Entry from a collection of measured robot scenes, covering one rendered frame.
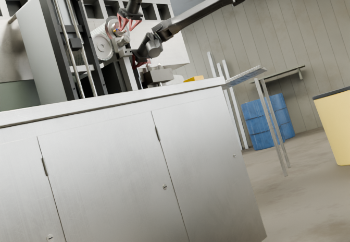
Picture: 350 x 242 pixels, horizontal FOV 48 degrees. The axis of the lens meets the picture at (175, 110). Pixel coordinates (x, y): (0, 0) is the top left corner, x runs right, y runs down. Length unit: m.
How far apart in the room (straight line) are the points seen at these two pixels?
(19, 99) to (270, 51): 6.61
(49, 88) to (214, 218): 0.90
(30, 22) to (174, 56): 1.13
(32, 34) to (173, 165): 0.85
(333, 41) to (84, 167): 7.07
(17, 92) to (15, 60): 0.15
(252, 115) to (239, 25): 2.21
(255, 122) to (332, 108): 3.25
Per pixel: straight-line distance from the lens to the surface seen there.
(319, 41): 8.05
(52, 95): 1.78
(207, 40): 8.36
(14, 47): 2.02
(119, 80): 1.85
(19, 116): 1.21
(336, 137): 3.74
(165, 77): 2.01
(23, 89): 1.97
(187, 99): 1.73
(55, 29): 1.58
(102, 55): 1.84
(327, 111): 3.71
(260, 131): 6.81
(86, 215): 1.31
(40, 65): 1.83
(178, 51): 2.74
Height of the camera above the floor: 0.71
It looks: 3 degrees up
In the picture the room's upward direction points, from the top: 17 degrees counter-clockwise
